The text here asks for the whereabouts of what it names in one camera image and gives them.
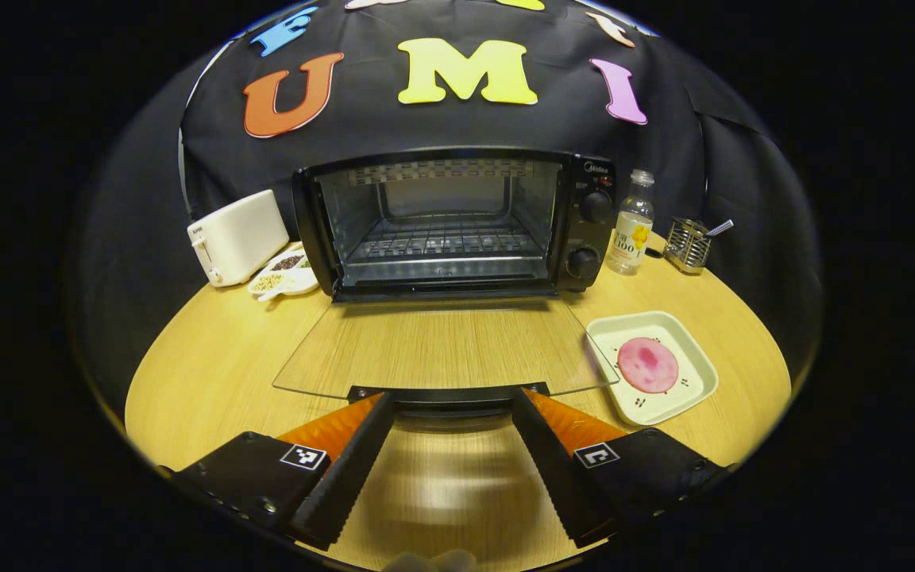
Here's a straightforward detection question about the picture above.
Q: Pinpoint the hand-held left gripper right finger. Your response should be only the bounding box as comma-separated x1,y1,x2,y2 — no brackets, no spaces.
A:
512,387,736,549

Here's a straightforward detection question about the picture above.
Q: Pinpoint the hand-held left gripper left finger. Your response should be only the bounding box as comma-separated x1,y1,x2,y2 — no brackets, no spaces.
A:
157,391,396,551

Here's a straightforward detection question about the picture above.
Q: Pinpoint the pink round ham slice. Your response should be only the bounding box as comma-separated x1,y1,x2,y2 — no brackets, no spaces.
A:
616,337,680,395

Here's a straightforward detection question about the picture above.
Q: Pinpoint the white square plate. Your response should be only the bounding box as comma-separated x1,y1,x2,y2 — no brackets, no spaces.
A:
585,311,720,427

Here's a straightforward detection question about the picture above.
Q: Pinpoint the black electric oven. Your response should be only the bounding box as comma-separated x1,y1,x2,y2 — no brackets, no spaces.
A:
273,147,621,418

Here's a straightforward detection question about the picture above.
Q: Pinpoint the white divided dish with beans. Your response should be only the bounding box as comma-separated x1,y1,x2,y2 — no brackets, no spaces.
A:
247,241,320,303

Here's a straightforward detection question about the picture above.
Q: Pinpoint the clear drink bottle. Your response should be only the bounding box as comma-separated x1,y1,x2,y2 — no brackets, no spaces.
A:
605,168,655,276

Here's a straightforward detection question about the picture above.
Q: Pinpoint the white toaster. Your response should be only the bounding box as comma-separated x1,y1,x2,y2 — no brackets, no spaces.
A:
187,189,290,288

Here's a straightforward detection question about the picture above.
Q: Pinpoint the black backdrop cloth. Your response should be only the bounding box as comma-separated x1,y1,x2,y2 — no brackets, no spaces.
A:
64,0,824,398

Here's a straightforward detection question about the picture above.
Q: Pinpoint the metal wire utensil holder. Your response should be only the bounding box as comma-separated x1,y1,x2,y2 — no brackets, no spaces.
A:
662,218,712,276

